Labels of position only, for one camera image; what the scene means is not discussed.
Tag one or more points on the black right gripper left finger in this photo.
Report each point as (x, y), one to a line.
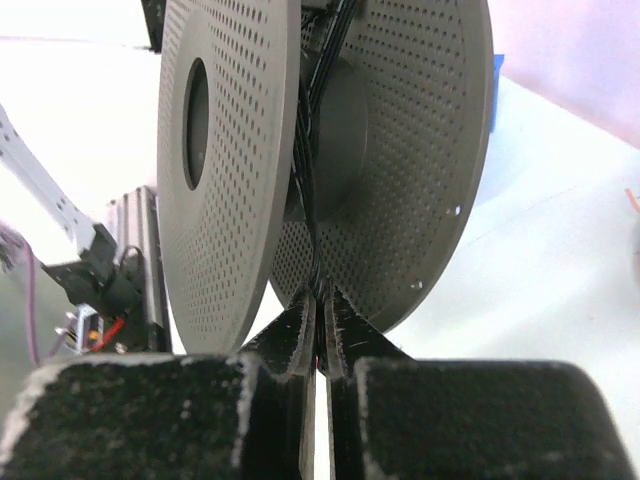
(247, 415)

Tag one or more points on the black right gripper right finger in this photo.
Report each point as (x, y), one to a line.
(394, 417)

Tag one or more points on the black filament spool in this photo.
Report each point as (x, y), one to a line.
(352, 131)

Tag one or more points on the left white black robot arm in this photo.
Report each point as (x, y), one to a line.
(76, 251)

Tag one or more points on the blue plastic bin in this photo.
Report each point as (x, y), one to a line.
(498, 63)

